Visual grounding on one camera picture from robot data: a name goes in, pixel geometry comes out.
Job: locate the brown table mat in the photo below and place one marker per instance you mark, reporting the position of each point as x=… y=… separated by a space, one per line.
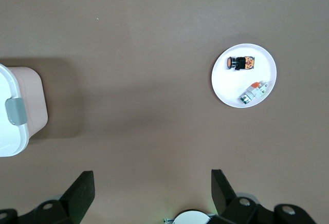
x=144 y=54

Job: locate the white round plate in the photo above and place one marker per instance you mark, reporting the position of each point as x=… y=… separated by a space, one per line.
x=231 y=88

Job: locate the white circuit breaker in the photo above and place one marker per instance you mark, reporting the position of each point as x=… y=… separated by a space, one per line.
x=253 y=92

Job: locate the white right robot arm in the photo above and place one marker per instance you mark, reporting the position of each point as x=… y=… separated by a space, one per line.
x=191 y=219

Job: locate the pink box with white lid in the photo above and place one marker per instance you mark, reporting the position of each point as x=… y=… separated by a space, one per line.
x=28 y=100

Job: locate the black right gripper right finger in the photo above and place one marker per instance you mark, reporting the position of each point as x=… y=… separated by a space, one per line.
x=226 y=201

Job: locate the orange push button switch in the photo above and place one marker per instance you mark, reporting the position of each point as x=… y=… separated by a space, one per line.
x=240 y=63

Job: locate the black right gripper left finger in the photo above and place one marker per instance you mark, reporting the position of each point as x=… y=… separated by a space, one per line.
x=77 y=198

